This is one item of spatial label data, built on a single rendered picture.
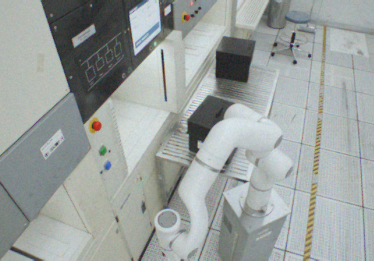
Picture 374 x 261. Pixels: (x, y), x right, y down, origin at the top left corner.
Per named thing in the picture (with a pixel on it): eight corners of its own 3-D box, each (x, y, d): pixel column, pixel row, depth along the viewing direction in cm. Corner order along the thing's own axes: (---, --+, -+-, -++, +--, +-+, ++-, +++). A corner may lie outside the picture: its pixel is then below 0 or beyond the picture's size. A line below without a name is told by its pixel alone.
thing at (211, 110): (230, 149, 171) (232, 133, 162) (185, 132, 180) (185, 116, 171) (248, 119, 191) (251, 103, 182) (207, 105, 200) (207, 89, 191)
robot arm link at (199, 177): (242, 183, 92) (195, 259, 96) (205, 155, 100) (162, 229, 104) (230, 183, 85) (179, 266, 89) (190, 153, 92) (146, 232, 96)
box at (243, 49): (248, 83, 247) (251, 56, 229) (213, 77, 251) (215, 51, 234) (252, 65, 267) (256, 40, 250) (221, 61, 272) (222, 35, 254)
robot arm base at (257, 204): (280, 209, 161) (287, 188, 148) (251, 222, 154) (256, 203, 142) (261, 183, 173) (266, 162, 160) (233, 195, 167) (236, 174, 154)
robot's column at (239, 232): (267, 266, 212) (292, 211, 160) (234, 285, 202) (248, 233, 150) (247, 235, 230) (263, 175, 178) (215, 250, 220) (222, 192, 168)
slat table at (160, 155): (236, 241, 226) (249, 181, 174) (164, 218, 239) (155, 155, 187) (266, 130, 317) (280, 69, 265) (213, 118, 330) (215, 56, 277)
